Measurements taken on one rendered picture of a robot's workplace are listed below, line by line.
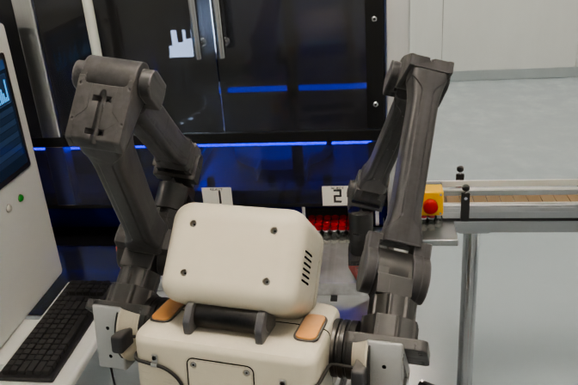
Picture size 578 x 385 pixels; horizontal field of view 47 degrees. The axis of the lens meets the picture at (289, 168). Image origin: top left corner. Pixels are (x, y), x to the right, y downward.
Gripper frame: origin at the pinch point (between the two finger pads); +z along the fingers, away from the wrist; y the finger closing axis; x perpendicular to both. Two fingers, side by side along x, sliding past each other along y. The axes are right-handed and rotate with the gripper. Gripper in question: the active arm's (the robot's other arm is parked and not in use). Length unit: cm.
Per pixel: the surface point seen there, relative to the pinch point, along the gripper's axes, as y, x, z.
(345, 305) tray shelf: -3.3, 4.5, 3.5
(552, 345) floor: 102, -75, 83
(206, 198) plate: 28, 43, -14
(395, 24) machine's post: 22, -10, -60
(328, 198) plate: 26.8, 9.1, -12.7
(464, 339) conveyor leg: 46, -31, 45
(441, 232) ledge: 31.8, -22.3, 0.5
